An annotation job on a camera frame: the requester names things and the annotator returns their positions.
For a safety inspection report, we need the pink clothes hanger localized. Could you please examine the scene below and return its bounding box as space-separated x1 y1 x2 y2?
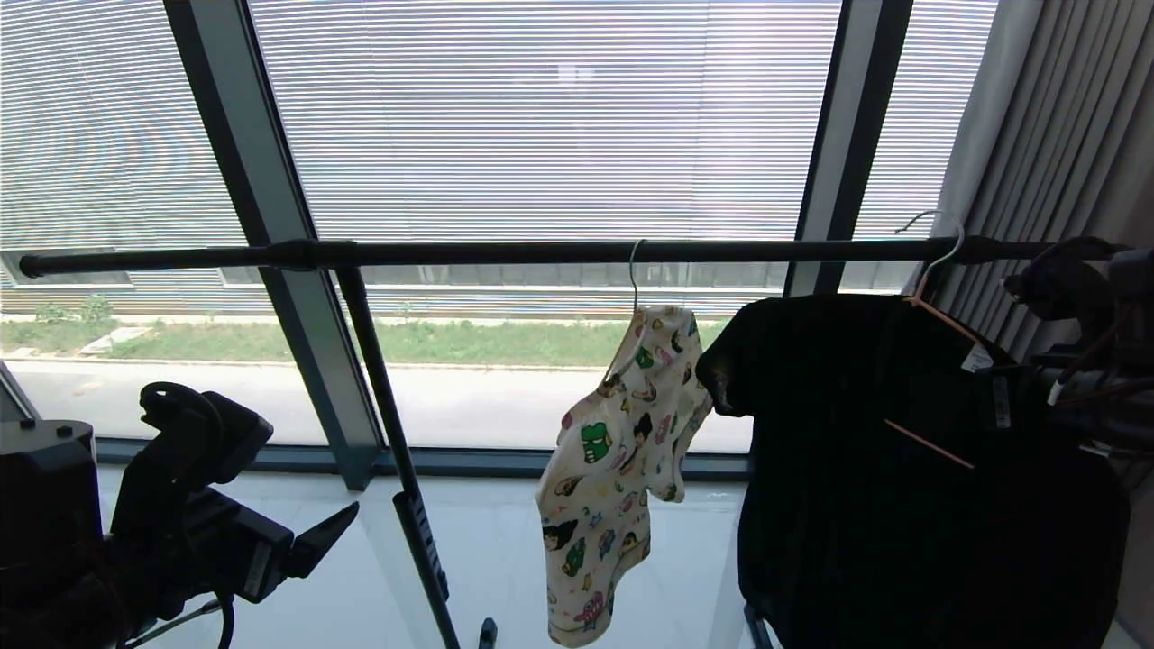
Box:
604 239 650 379
884 210 984 471

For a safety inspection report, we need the black cable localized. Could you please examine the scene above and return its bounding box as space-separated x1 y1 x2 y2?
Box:
1028 236 1119 271
117 590 237 649

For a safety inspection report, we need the window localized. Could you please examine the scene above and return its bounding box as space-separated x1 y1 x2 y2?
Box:
0 0 1002 492

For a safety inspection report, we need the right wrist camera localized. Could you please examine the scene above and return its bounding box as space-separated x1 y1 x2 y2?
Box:
1003 257 1119 352

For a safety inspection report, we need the cream printed garment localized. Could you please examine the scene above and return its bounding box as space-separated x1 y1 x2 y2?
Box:
536 305 715 648

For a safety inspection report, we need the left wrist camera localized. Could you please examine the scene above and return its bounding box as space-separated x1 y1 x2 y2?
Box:
110 381 275 542

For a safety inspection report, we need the beige curtain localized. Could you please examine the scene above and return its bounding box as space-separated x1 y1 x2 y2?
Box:
906 0 1154 361

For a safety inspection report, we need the black clothes rack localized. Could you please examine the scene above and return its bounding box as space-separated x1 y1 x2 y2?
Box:
18 236 1132 649

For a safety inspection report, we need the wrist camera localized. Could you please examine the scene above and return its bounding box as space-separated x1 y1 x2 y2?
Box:
1003 257 1119 352
110 381 275 542

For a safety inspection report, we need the black garment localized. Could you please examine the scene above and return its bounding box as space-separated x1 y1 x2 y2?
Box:
696 293 1132 649

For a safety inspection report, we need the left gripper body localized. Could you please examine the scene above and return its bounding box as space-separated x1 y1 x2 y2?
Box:
99 491 297 623

